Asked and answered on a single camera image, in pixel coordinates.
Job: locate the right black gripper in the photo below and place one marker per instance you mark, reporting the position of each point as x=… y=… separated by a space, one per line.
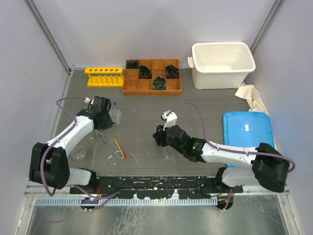
x=159 y=136

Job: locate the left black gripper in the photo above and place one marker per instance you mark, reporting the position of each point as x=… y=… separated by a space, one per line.
x=108 y=125

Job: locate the yellow test tube rack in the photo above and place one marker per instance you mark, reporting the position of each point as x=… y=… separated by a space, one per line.
x=105 y=77

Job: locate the white plastic tub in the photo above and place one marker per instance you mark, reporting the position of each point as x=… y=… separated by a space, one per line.
x=220 y=65

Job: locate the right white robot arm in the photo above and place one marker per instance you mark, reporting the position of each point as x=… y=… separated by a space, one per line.
x=261 y=165

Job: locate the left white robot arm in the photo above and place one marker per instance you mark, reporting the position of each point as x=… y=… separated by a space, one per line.
x=49 y=161

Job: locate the clear well plate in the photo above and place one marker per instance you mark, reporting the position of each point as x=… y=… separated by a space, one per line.
x=115 y=115

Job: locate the red yellow stick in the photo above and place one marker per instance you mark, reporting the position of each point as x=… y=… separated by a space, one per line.
x=120 y=147

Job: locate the clear plastic pipette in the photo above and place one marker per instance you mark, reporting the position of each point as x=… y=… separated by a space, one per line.
x=93 y=158

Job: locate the metal test tube holder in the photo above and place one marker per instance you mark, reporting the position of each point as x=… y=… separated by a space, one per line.
x=113 y=155

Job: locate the wooden compartment tray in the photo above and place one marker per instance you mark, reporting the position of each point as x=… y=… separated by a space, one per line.
x=135 y=86

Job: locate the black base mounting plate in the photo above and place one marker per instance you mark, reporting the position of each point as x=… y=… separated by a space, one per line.
x=157 y=187

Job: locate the rolled tie top left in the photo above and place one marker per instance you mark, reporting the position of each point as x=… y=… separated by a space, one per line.
x=132 y=64

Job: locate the rolled tie orange pattern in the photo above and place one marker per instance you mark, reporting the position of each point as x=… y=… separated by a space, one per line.
x=144 y=72

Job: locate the rolled tie blue pattern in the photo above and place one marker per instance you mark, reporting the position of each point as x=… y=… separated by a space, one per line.
x=172 y=72

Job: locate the blue plastic lid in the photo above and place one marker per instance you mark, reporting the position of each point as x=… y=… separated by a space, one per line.
x=231 y=128

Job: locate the cream cloth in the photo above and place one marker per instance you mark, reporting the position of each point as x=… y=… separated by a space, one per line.
x=253 y=98

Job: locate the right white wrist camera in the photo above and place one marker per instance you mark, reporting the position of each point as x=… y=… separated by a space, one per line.
x=170 y=119

